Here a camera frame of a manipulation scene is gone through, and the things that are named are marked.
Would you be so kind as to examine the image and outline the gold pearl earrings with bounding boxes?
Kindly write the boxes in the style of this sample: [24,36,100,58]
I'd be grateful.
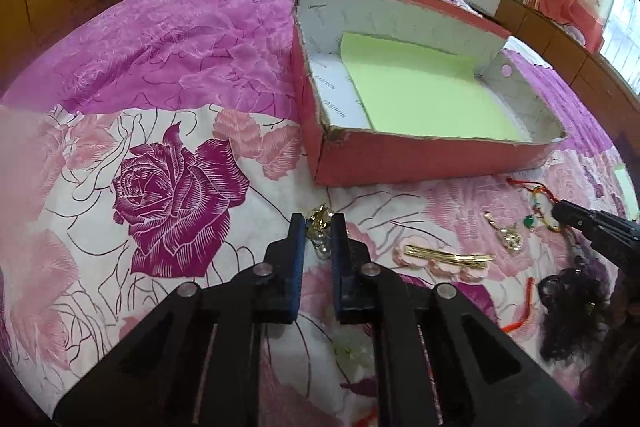
[306,204,332,260]

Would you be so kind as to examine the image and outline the black feather hair accessory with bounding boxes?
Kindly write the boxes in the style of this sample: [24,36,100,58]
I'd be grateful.
[537,256,611,362]

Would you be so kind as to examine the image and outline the green bead jewelry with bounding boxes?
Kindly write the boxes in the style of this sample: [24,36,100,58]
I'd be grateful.
[523,215,536,229]

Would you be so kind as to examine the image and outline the red braided string bracelet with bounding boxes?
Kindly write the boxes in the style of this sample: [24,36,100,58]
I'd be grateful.
[506,175,576,238]

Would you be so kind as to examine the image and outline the gold pendant charm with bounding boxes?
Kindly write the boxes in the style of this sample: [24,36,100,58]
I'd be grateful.
[483,211,524,255]

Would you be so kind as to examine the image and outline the gold hair clip pink flowers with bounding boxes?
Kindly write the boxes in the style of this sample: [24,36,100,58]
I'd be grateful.
[394,244,495,283]

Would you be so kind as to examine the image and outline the wooden low cabinet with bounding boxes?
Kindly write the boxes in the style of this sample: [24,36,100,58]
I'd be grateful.
[495,0,640,152]

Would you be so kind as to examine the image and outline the pink floral bedspread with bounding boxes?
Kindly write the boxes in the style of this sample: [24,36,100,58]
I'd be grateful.
[1,0,639,426]

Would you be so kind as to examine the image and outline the red cardboard shoebox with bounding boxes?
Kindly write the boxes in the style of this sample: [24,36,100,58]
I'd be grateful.
[292,0,566,187]

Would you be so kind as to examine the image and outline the light green paper sheet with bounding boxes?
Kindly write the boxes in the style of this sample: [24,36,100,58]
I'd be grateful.
[341,32,527,142]

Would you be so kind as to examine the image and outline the red cord on bed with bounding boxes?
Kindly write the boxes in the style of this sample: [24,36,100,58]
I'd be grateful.
[501,275,537,334]

